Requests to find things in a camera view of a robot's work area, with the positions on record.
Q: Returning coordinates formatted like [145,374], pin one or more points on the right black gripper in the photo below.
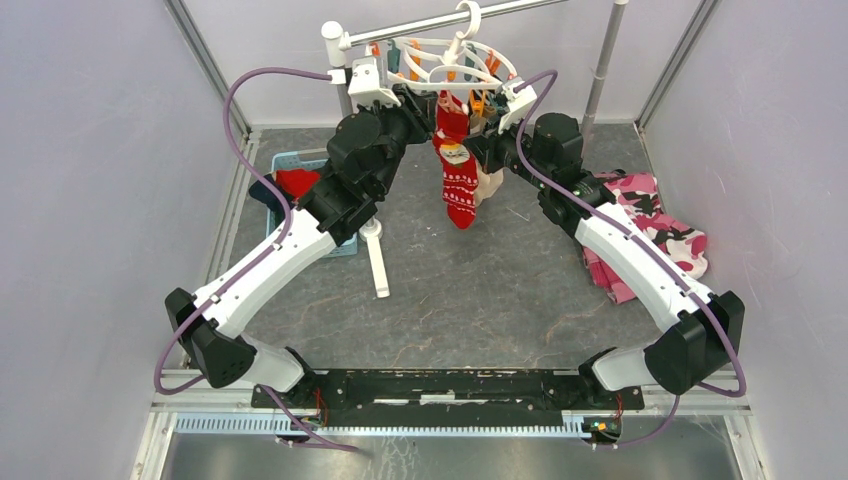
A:
[486,146]

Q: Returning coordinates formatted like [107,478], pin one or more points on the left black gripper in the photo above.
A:
[418,111]

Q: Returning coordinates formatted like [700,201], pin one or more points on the pink clothespin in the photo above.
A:
[446,102]

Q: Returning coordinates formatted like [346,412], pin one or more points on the white clip hanger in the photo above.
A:
[453,63]

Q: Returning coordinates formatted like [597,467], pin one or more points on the pink camouflage bag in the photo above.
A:
[684,245]

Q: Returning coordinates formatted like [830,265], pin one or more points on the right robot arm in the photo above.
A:
[700,330]

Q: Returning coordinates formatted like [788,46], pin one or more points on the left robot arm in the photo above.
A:
[363,158]

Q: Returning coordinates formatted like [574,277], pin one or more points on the teal clothespin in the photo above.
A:
[393,57]

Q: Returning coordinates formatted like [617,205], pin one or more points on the silver white drying rack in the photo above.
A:
[338,41]

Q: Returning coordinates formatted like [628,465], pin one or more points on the navy blue sock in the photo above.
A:
[269,197]

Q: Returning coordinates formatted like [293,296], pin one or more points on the light blue plastic basket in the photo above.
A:
[295,172]

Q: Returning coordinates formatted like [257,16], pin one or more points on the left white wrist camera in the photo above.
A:
[363,84]

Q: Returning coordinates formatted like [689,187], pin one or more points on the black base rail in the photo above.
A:
[453,397]

